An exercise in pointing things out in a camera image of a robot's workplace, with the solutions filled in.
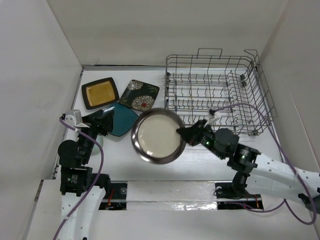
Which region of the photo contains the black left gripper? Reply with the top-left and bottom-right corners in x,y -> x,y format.
77,108 -> 114,163

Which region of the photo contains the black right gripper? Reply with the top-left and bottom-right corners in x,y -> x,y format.
176,118 -> 226,160

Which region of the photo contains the square teal plate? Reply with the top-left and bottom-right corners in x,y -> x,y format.
103,102 -> 138,137

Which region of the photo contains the round cream plate metallic rim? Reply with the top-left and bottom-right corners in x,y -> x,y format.
130,108 -> 186,165

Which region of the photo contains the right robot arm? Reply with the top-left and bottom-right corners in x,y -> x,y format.
176,120 -> 320,214

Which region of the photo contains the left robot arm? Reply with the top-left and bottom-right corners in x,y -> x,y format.
53,109 -> 115,240

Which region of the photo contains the light green floral plate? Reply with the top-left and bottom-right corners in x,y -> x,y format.
91,135 -> 104,156

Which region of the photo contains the square yellow brown plate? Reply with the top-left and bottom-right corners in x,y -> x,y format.
81,77 -> 120,110

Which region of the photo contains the square black floral plate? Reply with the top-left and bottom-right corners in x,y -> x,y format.
118,79 -> 160,112

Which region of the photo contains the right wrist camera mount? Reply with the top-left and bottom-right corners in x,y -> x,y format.
205,107 -> 221,126

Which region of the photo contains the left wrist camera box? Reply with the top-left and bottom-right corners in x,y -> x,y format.
64,109 -> 83,127

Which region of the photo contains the grey wire dish rack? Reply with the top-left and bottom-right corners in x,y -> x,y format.
164,48 -> 278,136

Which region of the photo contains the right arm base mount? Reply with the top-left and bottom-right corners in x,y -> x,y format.
213,181 -> 264,210

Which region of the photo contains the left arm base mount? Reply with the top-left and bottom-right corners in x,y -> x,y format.
99,181 -> 128,211

